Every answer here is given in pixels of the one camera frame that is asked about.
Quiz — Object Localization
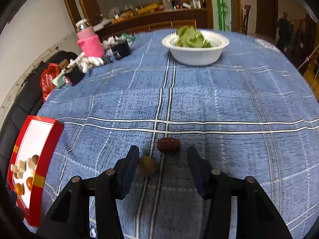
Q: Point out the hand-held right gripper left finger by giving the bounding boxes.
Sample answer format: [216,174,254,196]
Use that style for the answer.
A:
[36,145,140,239]

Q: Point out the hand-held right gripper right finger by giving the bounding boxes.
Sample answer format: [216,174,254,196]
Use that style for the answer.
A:
[187,146,294,239]

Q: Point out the red date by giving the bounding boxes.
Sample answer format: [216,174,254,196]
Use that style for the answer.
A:
[157,137,180,152]

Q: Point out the red cardboard box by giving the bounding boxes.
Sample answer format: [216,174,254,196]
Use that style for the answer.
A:
[7,115,64,227]

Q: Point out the blue plaid printed tablecloth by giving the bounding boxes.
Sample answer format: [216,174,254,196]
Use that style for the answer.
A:
[24,27,319,239]

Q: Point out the dark jar with cork stopper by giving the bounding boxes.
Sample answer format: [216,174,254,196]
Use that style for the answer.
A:
[59,59,85,86]

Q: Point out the mint green cloth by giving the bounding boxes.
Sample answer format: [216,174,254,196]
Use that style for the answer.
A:
[52,70,67,88]

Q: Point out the white bowl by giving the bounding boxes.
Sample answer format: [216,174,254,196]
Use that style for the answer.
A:
[161,29,230,66]

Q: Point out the white work gloves bundle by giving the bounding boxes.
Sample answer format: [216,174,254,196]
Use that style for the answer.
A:
[65,52,110,74]

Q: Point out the red plastic bag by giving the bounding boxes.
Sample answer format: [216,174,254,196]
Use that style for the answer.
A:
[40,63,61,102]

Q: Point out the small black box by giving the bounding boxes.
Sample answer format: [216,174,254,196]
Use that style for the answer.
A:
[108,36,132,61]

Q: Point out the black leather sofa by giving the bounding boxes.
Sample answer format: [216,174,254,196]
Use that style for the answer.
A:
[0,51,80,180]

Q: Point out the green leafy vegetables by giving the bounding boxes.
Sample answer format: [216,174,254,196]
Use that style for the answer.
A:
[176,25,212,48]

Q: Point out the bottle with pink knitted sleeve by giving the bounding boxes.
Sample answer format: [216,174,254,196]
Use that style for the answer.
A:
[75,20,105,58]

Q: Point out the wooden sideboard cabinet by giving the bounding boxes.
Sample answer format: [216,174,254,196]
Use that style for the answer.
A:
[95,1,208,40]

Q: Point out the dark wooden chair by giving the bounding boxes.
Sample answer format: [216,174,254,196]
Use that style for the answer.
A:
[240,4,252,35]

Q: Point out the yellow box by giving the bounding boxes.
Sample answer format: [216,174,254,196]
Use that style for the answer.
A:
[136,3,162,14]

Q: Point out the brown wooden door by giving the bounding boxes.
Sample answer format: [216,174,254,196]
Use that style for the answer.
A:
[255,0,279,39]

